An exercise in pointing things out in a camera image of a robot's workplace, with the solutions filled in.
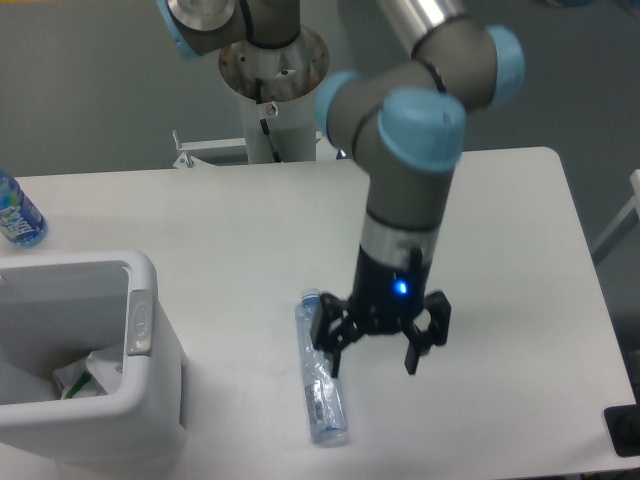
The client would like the black clamp at table edge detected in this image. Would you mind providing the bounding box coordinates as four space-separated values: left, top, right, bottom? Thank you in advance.
604 404 639 458

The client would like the white paper wrapper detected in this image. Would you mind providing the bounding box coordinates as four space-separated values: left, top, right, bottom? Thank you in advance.
86 344 124 395

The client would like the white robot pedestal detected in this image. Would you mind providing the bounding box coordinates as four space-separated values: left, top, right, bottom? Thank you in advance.
219 26 330 164

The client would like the white metal frame at right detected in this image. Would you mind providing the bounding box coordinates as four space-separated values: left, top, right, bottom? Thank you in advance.
591 169 639 265

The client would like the white bracket middle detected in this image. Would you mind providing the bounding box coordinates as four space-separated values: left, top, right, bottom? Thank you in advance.
315 131 347 161

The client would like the white bracket left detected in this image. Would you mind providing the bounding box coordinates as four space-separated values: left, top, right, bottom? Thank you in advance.
172 130 248 169

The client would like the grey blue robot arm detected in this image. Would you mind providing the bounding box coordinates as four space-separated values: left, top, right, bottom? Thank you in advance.
158 1 525 373

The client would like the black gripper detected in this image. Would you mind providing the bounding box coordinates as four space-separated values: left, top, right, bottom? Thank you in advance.
310 247 451 378

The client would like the green white wrapper in bin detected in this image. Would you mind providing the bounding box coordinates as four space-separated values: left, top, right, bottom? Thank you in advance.
53 358 103 400

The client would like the crushed clear plastic bottle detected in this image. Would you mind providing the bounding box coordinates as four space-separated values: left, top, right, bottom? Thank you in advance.
295 289 348 448

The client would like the white bracket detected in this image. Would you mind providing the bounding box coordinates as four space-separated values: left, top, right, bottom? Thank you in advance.
172 130 248 169
315 131 347 161

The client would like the white trash can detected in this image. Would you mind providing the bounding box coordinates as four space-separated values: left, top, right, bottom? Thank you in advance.
1 250 188 463

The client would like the blue labelled water bottle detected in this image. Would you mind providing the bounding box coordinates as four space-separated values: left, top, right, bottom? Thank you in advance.
1 171 47 248

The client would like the black cable on pedestal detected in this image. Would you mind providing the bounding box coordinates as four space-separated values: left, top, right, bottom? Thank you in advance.
254 77 282 164

